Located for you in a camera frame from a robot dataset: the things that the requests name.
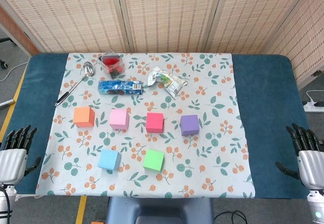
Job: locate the green foam cube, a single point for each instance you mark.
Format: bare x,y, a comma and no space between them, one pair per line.
153,160

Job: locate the red foam cube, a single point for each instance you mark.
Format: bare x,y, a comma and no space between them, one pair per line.
154,122

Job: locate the pink foam cube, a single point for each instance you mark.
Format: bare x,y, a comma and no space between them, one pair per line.
118,119

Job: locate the blue cookie package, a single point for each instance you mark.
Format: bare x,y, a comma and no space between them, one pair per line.
126,87

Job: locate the crumpled silver snack bag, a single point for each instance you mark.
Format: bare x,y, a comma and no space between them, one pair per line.
169,82

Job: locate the black office chair base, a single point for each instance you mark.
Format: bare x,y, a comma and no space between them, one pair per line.
3,64

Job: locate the grey metal bar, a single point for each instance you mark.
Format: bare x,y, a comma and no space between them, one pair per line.
7,103

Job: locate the brass screen hinge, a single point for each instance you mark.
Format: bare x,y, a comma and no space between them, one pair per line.
317,73

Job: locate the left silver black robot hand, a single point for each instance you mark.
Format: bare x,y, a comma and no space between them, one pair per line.
12,163

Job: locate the small orange object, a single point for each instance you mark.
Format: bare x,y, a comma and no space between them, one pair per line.
97,222

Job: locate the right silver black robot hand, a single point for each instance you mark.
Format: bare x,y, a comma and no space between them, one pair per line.
312,168

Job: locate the purple foam cube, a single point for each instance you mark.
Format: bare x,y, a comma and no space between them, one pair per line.
189,125

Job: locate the floral print tablecloth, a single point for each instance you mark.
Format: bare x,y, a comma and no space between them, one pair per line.
217,82

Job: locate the teal table cover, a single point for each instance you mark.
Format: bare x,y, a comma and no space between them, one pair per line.
265,107

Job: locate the light blue foam cube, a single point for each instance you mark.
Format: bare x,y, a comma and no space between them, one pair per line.
108,159

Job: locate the bamboo folding screen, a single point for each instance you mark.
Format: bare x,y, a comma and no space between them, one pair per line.
164,14

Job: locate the orange foam cube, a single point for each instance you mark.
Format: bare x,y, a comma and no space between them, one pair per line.
82,116

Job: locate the clear box with red items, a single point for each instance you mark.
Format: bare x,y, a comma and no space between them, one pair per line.
112,66

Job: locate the white power strip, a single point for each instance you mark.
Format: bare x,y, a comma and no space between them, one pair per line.
310,107

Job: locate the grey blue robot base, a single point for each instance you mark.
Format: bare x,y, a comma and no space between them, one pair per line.
157,208

